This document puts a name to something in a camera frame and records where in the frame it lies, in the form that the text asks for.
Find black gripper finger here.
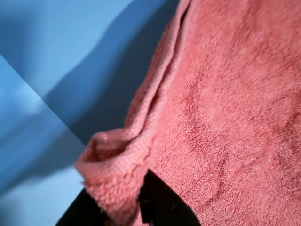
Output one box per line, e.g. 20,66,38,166
140,168,200,226
55,189,111,226

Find orange terry towel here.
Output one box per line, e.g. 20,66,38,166
75,0,301,226

